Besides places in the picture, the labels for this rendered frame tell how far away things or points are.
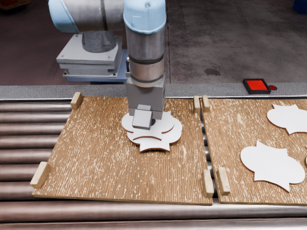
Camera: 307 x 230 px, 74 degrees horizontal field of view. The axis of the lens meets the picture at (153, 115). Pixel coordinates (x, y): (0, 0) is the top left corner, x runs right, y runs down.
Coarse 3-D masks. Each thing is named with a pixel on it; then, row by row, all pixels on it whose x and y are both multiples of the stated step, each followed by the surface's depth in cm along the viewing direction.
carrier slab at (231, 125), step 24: (216, 120) 63; (240, 120) 63; (264, 120) 63; (216, 144) 56; (240, 144) 56; (264, 144) 56; (288, 144) 56; (216, 168) 51; (240, 168) 51; (240, 192) 47; (264, 192) 47
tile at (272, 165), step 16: (256, 144) 55; (240, 160) 53; (256, 160) 52; (272, 160) 52; (288, 160) 52; (256, 176) 49; (272, 176) 49; (288, 176) 49; (304, 176) 49; (288, 192) 46
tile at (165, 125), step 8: (128, 120) 58; (160, 120) 58; (168, 120) 58; (128, 128) 56; (152, 128) 56; (160, 128) 56; (168, 128) 56; (136, 136) 54; (144, 136) 54; (152, 136) 54; (160, 136) 54
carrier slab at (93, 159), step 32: (96, 96) 71; (64, 128) 60; (96, 128) 60; (192, 128) 60; (64, 160) 53; (96, 160) 53; (128, 160) 53; (160, 160) 53; (192, 160) 53; (32, 192) 47; (64, 192) 47; (96, 192) 47; (128, 192) 47; (160, 192) 47; (192, 192) 47
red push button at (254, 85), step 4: (256, 80) 78; (260, 80) 78; (252, 84) 76; (256, 84) 76; (260, 84) 76; (264, 84) 77; (252, 88) 75; (256, 88) 75; (260, 88) 75; (264, 88) 75
